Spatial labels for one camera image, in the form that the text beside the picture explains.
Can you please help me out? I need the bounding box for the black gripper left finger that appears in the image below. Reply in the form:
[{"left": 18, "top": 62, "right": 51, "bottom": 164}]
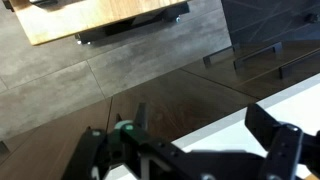
[{"left": 61, "top": 102, "right": 201, "bottom": 180}]

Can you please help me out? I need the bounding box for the black cabinet bar handle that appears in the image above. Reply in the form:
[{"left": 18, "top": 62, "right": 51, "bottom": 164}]
[
  {"left": 233, "top": 41, "right": 284, "bottom": 71},
  {"left": 203, "top": 43, "right": 241, "bottom": 68},
  {"left": 278, "top": 48, "right": 320, "bottom": 80}
]

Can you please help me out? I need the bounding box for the black table base frame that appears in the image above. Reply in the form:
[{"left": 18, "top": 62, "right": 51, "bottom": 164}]
[{"left": 74, "top": 1, "right": 191, "bottom": 45}]

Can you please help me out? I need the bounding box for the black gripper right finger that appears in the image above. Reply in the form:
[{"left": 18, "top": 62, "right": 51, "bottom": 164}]
[{"left": 244, "top": 103, "right": 320, "bottom": 180}]

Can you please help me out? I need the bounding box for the dark wood base cabinet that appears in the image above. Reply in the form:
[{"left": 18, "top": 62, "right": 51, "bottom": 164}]
[{"left": 0, "top": 39, "right": 320, "bottom": 180}]

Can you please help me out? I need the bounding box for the light wooden table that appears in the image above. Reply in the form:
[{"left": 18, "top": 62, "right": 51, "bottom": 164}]
[{"left": 9, "top": 0, "right": 189, "bottom": 46}]

